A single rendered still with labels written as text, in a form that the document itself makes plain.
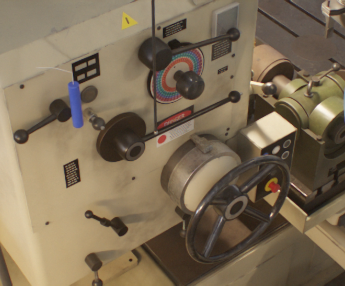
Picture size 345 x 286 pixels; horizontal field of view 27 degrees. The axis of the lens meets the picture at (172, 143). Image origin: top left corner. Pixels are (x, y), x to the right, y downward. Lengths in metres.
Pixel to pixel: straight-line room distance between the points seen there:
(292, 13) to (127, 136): 1.70
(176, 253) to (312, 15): 1.28
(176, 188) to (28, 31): 0.66
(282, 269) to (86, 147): 1.54
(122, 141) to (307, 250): 1.59
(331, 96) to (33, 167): 1.11
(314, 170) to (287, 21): 1.03
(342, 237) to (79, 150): 1.31
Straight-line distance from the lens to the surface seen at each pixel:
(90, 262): 2.15
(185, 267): 2.79
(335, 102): 2.47
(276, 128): 2.25
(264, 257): 3.01
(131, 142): 1.83
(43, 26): 1.71
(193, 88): 1.83
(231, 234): 2.91
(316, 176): 2.52
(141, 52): 1.76
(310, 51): 3.18
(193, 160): 2.05
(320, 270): 3.53
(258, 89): 2.21
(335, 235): 2.84
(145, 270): 2.81
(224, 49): 1.97
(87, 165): 1.90
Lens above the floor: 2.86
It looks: 44 degrees down
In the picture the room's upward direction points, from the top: straight up
